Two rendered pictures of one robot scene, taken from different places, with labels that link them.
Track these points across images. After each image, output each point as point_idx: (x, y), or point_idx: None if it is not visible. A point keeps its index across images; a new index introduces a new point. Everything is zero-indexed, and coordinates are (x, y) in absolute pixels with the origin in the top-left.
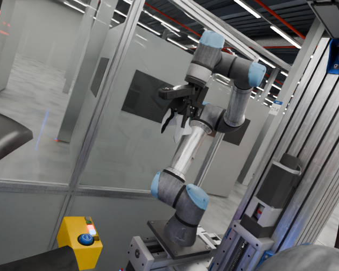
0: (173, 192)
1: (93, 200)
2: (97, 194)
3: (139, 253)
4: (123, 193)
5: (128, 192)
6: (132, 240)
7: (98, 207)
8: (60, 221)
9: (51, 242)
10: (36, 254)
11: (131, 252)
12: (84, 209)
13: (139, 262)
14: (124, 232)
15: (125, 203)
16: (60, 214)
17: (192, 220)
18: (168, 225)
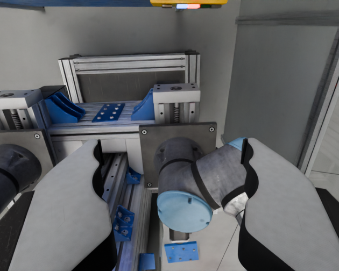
0: (206, 170)
1: (319, 67)
2: (325, 72)
3: (172, 88)
4: (312, 122)
5: (312, 133)
6: (197, 88)
7: (307, 77)
8: (306, 16)
9: (287, 14)
10: (283, 0)
11: (188, 85)
12: (311, 52)
13: (167, 87)
14: (269, 121)
15: (299, 126)
16: (315, 12)
17: (160, 177)
18: (189, 145)
